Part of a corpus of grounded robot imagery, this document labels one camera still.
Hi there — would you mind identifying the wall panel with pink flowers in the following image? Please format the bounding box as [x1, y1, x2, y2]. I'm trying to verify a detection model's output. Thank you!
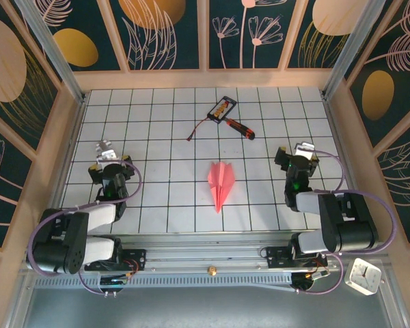
[201, 0, 291, 72]

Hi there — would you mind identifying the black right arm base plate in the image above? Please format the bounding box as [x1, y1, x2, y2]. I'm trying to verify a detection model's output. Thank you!
[265, 245, 329, 269]

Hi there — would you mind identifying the wall panel with feather lines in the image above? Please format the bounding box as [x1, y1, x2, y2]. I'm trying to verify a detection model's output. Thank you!
[372, 112, 410, 256]

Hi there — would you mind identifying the aluminium front rail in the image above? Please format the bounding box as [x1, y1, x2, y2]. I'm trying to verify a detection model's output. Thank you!
[20, 232, 387, 274]

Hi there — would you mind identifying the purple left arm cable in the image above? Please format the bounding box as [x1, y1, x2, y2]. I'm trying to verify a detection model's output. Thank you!
[26, 159, 144, 298]

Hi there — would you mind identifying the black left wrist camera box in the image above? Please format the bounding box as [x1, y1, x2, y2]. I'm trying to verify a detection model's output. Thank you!
[101, 163, 124, 184]

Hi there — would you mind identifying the aluminium frame post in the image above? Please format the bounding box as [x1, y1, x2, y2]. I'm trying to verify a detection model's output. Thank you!
[320, 0, 387, 100]
[13, 0, 88, 103]

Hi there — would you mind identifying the white square clock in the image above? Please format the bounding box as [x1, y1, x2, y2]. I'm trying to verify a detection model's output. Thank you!
[344, 258, 383, 297]

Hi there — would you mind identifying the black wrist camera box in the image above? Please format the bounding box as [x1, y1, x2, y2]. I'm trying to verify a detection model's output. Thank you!
[288, 142, 316, 172]
[101, 163, 124, 184]

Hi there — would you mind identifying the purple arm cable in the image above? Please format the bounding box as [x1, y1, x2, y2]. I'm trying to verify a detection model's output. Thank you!
[312, 150, 397, 295]
[26, 159, 144, 298]

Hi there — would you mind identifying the wall panel with leaf lines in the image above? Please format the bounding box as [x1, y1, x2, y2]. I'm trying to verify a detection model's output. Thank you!
[100, 0, 206, 72]

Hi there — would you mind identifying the black controller board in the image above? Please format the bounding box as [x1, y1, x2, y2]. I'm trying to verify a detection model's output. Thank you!
[98, 275, 133, 287]
[291, 271, 331, 290]

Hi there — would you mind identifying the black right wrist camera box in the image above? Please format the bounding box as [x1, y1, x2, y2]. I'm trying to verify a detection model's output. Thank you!
[288, 142, 316, 172]

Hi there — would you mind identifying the pink paper sheet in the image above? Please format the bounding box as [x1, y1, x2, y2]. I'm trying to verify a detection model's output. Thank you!
[207, 161, 236, 215]

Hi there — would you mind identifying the white silver hinged device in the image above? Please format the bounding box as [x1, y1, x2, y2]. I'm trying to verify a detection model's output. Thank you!
[94, 139, 120, 164]

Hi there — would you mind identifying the wall panel with white flower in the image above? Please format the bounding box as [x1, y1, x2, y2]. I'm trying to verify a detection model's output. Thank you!
[0, 102, 38, 256]

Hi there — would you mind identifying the wall panel with cream circle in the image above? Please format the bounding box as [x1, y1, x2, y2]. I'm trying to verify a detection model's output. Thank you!
[0, 0, 63, 160]

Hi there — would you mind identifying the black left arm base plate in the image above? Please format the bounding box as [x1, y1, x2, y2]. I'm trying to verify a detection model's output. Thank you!
[84, 248, 148, 273]

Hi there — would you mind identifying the wall panel with yellow oval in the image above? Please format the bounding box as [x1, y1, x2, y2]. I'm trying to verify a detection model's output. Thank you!
[341, 0, 410, 150]
[37, 0, 130, 73]

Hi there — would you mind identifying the orange black screwdriver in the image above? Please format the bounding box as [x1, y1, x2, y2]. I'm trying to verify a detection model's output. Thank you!
[224, 117, 256, 141]

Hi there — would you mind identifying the wall panel with cream oval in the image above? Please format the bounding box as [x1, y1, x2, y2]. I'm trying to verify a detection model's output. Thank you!
[283, 0, 377, 71]

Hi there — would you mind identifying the grey slotted cable duct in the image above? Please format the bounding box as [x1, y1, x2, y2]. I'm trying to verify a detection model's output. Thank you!
[33, 273, 295, 288]

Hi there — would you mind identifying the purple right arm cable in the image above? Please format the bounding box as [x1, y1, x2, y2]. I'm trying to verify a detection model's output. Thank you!
[312, 150, 397, 295]

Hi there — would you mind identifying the thin red black wire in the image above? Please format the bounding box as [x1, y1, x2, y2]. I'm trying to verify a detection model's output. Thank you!
[187, 117, 213, 141]

